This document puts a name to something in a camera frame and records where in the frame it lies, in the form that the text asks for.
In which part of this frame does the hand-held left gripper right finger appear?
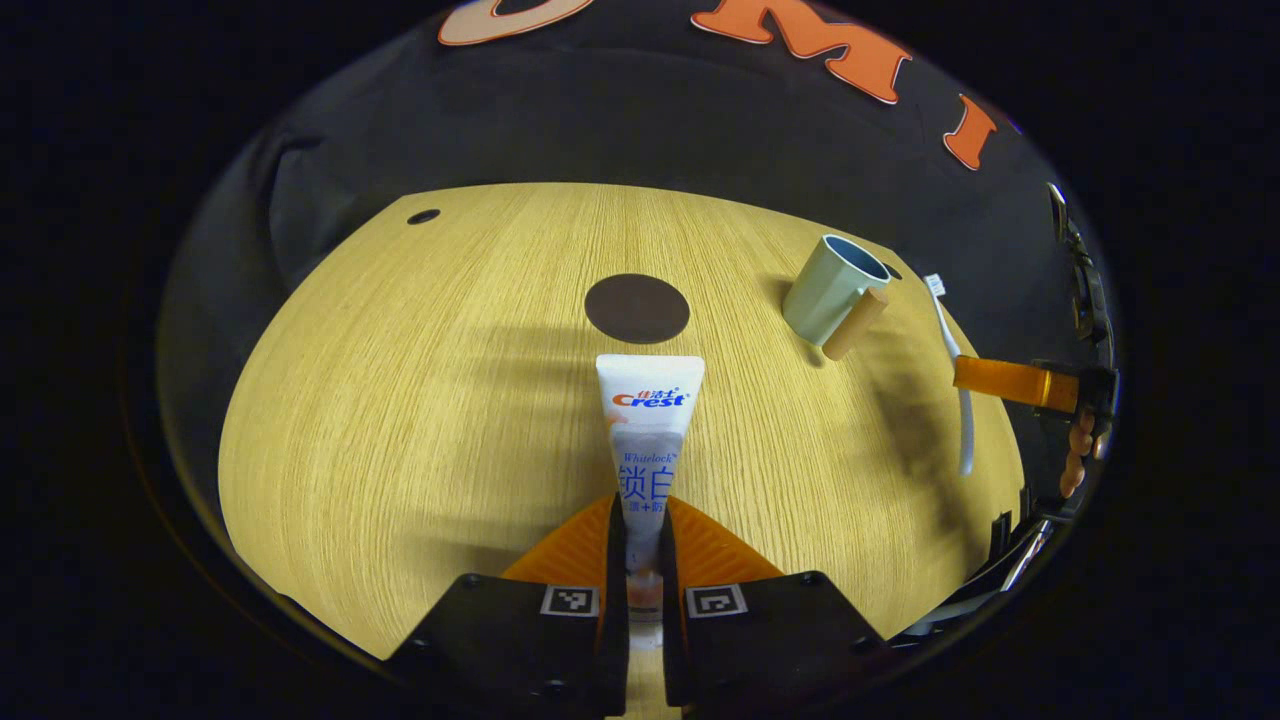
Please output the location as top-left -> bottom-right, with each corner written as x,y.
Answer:
660,495 -> 891,711

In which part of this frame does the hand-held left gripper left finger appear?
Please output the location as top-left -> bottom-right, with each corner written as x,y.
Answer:
385,492 -> 631,719

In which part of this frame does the white toothbrush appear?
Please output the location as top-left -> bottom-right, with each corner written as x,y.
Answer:
923,273 -> 976,477

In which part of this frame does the white toothpaste tube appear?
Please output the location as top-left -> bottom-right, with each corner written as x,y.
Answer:
596,354 -> 706,621

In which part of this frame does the pale green cup wooden handle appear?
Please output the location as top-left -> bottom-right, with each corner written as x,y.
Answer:
782,234 -> 892,362

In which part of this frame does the dark round coaster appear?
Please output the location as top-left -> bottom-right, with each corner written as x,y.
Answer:
584,273 -> 691,345

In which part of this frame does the black backdrop cloth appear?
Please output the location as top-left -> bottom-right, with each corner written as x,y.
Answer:
155,0 -> 1121,521

